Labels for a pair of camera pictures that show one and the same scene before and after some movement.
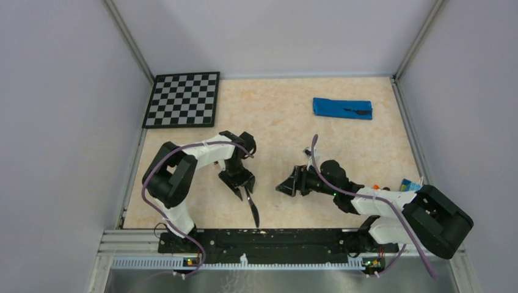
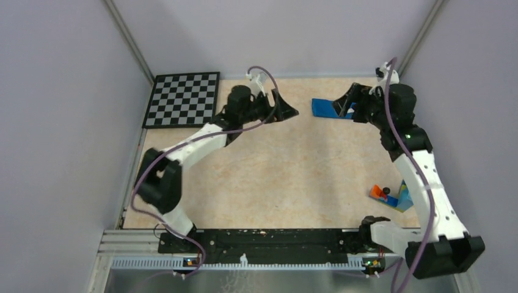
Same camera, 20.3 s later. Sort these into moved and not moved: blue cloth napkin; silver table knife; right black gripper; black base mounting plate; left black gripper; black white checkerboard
Moved: silver table knife; right black gripper; left black gripper
Not moved: black base mounting plate; blue cloth napkin; black white checkerboard
